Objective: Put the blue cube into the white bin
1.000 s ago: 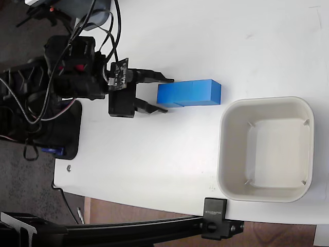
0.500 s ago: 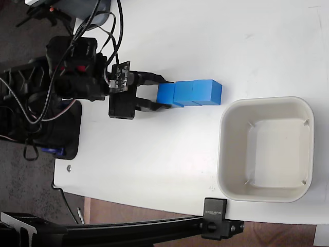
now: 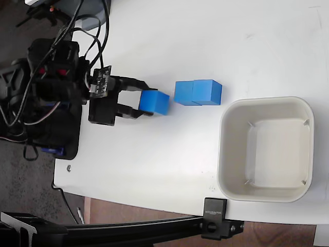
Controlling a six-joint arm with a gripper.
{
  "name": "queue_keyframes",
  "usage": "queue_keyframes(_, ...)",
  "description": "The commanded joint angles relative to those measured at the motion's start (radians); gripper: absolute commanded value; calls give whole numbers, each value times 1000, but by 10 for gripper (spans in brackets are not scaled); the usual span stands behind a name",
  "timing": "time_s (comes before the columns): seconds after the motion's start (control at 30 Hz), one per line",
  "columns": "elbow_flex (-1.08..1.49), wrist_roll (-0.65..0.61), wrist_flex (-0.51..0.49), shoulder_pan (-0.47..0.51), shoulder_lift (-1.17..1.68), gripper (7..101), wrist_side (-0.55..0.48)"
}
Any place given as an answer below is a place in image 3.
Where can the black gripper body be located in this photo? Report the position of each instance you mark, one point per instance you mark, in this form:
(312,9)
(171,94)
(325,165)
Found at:
(102,110)

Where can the blue cube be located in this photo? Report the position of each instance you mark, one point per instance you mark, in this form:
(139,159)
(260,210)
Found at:
(154,103)
(183,92)
(205,91)

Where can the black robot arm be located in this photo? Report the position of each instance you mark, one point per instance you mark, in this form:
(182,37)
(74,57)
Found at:
(56,85)

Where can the white square plastic bowl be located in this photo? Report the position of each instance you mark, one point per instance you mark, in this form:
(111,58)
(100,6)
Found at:
(277,154)

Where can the small metal nut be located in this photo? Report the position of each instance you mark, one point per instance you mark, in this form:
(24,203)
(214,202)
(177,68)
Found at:
(69,168)

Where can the gray stand base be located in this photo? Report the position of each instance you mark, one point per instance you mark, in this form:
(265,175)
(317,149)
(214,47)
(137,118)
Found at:
(90,23)

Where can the small white stick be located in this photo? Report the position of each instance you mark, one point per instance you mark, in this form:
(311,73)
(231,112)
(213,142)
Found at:
(80,215)

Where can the black tripod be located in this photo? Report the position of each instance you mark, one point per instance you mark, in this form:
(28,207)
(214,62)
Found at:
(41,15)

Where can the black table clamp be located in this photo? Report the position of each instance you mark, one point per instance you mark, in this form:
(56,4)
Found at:
(214,218)

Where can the white panel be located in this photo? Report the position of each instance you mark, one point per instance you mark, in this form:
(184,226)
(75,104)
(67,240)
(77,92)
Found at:
(322,235)

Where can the black camera circuit board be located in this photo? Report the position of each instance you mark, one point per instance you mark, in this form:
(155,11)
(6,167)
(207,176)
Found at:
(101,81)

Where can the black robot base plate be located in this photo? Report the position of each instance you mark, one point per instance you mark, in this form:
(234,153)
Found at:
(69,128)

